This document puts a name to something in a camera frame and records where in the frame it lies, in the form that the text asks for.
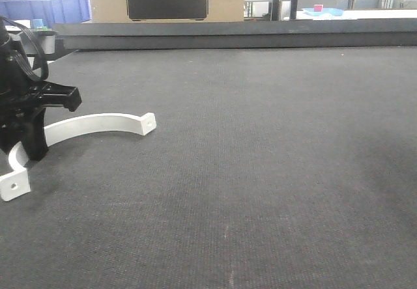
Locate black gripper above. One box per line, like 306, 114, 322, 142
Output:
1, 38, 81, 161

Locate blue plastic bin far left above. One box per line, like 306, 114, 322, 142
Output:
1, 0, 91, 28

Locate lower cardboard box black label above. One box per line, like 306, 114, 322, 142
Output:
90, 0, 244, 23

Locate white half-ring pipe clamp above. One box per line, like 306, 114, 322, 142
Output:
1, 113, 156, 202

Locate dark grey stacked boards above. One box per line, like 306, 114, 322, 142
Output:
53, 18, 416, 51

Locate red cube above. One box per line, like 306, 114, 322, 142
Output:
313, 4, 323, 12

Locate black flat ribbon cable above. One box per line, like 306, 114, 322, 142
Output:
0, 16, 50, 82

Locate light blue tray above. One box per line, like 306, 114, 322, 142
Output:
302, 7, 344, 17

